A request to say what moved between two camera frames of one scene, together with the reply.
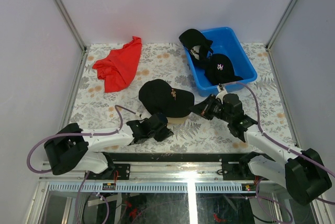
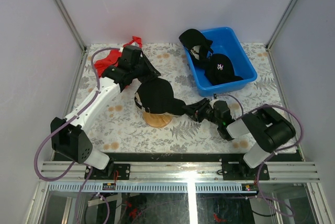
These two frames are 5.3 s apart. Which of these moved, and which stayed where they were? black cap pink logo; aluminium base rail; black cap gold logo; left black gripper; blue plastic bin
Moved: black cap gold logo; left black gripper
Stayed: aluminium base rail; black cap pink logo; blue plastic bin
